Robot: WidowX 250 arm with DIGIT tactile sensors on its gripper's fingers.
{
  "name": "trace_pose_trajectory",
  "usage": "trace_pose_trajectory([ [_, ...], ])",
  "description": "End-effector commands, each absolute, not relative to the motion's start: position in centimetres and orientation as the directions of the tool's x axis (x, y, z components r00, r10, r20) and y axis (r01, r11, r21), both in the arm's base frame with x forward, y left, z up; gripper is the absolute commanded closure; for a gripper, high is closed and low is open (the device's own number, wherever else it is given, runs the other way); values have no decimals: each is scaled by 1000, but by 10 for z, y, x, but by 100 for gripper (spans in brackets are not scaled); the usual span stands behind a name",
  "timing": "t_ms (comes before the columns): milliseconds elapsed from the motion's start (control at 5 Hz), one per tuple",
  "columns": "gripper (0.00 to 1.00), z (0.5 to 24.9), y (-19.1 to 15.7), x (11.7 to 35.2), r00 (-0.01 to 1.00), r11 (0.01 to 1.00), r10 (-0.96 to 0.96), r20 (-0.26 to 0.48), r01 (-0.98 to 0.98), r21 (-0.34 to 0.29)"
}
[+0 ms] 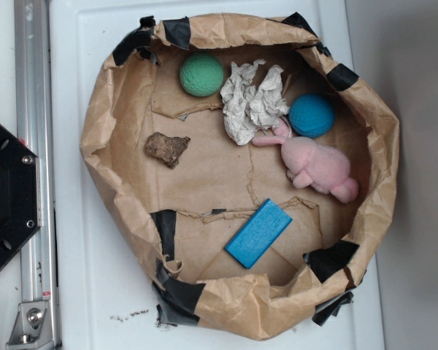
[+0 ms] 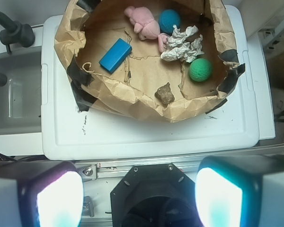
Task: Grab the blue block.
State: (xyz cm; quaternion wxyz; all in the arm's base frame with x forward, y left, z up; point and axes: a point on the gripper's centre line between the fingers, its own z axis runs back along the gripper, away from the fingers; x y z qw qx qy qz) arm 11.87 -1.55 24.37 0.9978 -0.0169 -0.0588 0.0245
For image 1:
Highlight blue rectangular block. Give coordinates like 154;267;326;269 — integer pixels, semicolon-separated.
225;198;293;269

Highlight pink plush bunny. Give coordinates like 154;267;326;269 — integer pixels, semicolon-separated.
252;117;359;203

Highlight aluminium extrusion rail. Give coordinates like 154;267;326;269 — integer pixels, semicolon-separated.
14;1;62;349

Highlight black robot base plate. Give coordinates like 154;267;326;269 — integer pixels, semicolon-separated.
0;124;39;272

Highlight metal corner bracket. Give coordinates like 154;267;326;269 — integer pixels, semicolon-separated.
6;300;53;349

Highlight green foam ball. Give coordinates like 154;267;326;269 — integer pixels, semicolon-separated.
180;52;224;97

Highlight brown paper bin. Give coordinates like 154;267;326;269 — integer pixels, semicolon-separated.
80;14;399;340

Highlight crumpled white paper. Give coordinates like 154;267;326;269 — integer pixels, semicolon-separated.
220;59;290;146

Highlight blue foam ball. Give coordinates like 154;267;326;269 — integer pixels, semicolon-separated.
288;93;335;138

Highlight brown rock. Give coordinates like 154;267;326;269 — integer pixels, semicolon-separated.
145;132;191;168

